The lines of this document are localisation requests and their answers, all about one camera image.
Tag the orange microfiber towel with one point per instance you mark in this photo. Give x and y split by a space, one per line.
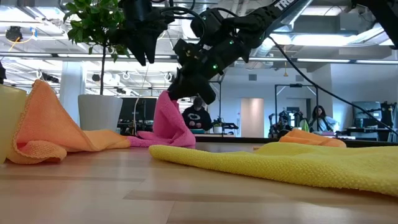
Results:
311 138
46 124

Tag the yellow plastic tray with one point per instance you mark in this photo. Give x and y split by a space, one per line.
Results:
9 124

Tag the green leafy plant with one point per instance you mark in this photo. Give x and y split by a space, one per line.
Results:
93 25

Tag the person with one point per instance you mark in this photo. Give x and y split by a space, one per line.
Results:
196 118
323 119

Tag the small potted plant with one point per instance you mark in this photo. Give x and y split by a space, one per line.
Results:
217 128

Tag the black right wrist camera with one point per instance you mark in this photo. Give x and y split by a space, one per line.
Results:
208 25

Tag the black computer monitor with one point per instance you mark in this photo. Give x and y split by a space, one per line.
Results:
146 112

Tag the pink microfiber towel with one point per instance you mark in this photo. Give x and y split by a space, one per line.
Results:
171 124

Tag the yellow microfiber towel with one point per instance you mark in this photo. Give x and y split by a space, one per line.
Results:
295 161

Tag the black aluminium table frame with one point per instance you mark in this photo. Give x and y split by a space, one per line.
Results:
236 139

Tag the grey background monitor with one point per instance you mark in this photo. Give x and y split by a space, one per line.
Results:
367 112

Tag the white plant pot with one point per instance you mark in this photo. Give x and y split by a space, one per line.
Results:
99 112

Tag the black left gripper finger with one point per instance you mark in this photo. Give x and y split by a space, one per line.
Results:
139 46
152 46

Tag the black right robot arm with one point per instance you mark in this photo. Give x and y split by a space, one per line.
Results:
267 15

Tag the black background station frame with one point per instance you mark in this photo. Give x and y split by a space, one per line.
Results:
295 85

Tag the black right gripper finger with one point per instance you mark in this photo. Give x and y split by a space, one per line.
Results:
186 88
209 95

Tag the black ceiling camera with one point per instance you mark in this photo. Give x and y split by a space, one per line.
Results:
14 33

